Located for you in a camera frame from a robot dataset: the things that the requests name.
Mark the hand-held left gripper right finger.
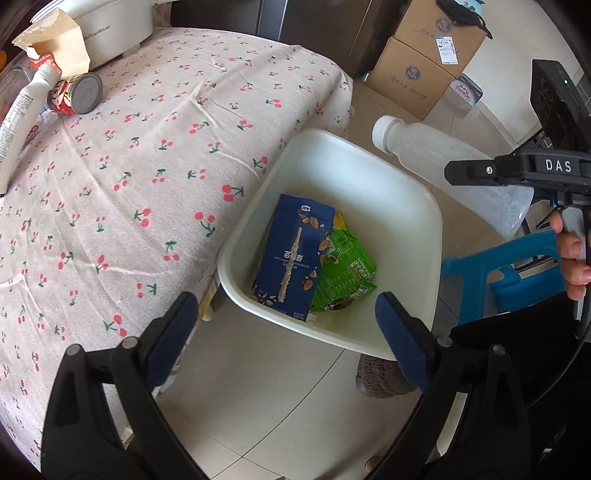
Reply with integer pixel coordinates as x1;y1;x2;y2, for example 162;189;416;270
374;292;529;480

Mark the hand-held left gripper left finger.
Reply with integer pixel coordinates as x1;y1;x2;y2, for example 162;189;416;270
41;292;208;480

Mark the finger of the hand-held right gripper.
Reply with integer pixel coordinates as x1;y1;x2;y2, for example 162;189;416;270
444;154;532;188

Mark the translucent plastic bottle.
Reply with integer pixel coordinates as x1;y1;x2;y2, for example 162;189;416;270
372;115;534;238

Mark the green snack bag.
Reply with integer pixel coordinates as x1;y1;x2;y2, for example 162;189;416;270
309;212;377;312

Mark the white plastic bin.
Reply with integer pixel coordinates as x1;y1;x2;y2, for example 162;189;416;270
217;128;443;361

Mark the blue snack packet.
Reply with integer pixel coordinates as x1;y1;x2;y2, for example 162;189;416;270
252;194;336;322

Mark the person's right hand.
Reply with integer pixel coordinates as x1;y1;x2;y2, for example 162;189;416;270
549;211;591;301

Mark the brown slipper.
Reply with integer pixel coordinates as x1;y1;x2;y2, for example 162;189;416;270
355;354;419;398

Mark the small printed box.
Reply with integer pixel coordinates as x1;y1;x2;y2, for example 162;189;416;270
448;74;485;109

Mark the blue plastic stool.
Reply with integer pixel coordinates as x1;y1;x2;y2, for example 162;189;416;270
440;231;571;326

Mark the large cardboard box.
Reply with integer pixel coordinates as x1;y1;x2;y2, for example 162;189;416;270
366;37;462;121
393;0;488;77

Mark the cherry print tablecloth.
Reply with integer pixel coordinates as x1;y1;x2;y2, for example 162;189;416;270
0;23;355;472

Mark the tin can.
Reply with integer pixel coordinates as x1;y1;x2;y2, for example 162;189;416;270
47;72;103;115

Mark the white squeeze bottle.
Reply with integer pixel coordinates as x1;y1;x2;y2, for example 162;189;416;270
0;53;63;164

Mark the brown paper bag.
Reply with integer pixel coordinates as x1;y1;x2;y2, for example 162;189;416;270
11;7;92;78

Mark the white electric cooking pot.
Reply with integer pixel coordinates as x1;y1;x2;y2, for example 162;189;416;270
44;0;155;72

